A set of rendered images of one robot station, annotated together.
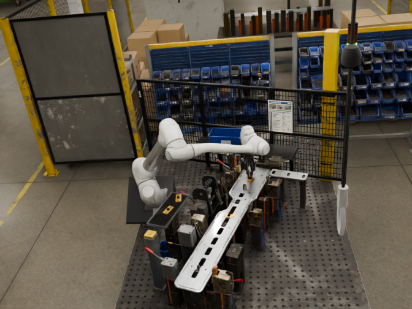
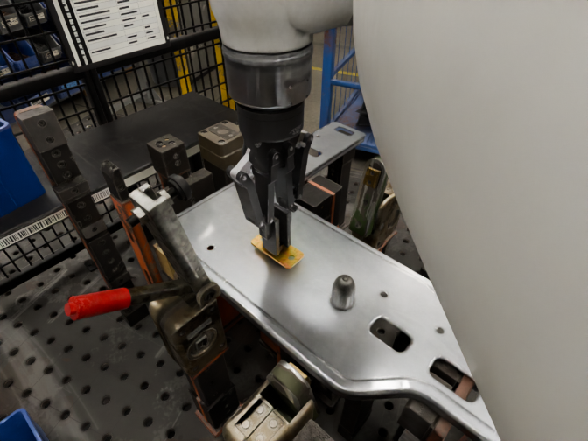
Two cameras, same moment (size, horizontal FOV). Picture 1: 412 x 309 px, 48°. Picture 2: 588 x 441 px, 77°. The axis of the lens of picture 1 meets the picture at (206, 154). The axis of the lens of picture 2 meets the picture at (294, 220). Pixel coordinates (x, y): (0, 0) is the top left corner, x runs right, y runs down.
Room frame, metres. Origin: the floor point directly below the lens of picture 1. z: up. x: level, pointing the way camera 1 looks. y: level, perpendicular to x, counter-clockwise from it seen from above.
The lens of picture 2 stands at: (2.85, 0.05, 1.43)
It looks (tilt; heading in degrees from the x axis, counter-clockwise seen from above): 43 degrees down; 286
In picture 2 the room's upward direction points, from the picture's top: straight up
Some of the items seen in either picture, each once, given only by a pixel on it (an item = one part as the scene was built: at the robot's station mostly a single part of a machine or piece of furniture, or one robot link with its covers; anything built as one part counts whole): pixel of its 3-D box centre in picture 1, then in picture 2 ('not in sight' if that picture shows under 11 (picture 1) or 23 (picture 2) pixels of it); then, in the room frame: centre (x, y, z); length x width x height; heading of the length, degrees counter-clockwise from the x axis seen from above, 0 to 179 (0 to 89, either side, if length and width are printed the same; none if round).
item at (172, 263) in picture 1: (172, 282); not in sight; (2.11, 0.30, 0.88); 0.11 x 0.10 x 0.36; 64
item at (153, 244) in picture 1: (156, 261); not in sight; (2.28, 0.41, 0.92); 0.08 x 0.08 x 0.44; 64
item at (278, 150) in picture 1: (243, 148); (28, 191); (3.46, -0.33, 1.01); 0.90 x 0.22 x 0.03; 64
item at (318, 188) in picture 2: (276, 195); (313, 240); (2.97, -0.52, 0.84); 0.11 x 0.10 x 0.28; 64
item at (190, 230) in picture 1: (189, 252); not in sight; (2.35, 0.18, 0.90); 0.13 x 0.10 x 0.41; 64
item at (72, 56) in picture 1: (79, 99); not in sight; (5.08, 1.40, 1.00); 1.34 x 0.14 x 2.00; 83
